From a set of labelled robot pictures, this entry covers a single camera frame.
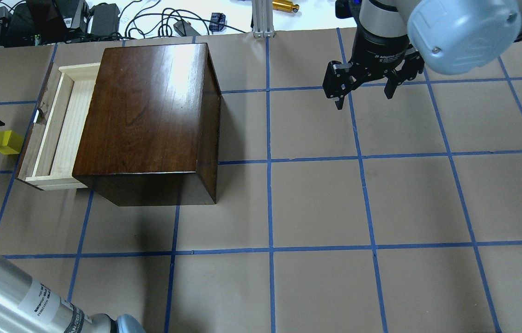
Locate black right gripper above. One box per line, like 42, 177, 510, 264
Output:
322, 32, 425, 110

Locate yellow block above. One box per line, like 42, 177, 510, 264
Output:
0, 130, 24, 154

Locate light wood drawer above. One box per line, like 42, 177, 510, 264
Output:
15, 63, 100, 191

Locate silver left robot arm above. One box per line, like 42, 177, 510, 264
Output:
0, 90, 363, 333

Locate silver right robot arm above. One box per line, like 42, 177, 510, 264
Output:
336, 0, 522, 99

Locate yellow cylindrical tool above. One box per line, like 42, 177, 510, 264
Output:
272, 0, 300, 13

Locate black power adapter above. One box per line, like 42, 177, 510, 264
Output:
90, 3, 121, 36

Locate dark brown wooden cabinet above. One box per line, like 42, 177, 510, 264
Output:
71, 43, 222, 206

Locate small blue device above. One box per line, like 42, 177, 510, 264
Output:
209, 12, 226, 32

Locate aluminium frame post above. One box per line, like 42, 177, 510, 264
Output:
252, 0, 275, 38

